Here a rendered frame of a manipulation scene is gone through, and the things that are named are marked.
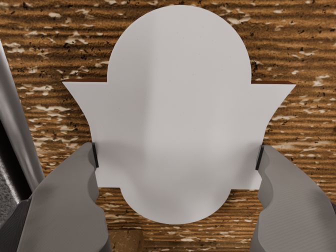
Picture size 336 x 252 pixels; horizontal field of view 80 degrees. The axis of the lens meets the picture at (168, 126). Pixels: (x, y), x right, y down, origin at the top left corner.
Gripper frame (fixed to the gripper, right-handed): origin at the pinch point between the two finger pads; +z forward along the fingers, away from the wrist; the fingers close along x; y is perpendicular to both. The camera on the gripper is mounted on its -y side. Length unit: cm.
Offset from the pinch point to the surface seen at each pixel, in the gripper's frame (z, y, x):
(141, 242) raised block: -0.8, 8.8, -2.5
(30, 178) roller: 2.2, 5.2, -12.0
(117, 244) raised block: -1.0, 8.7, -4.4
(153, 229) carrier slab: 0.5, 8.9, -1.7
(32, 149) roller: 2.3, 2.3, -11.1
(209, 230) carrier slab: 0.5, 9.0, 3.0
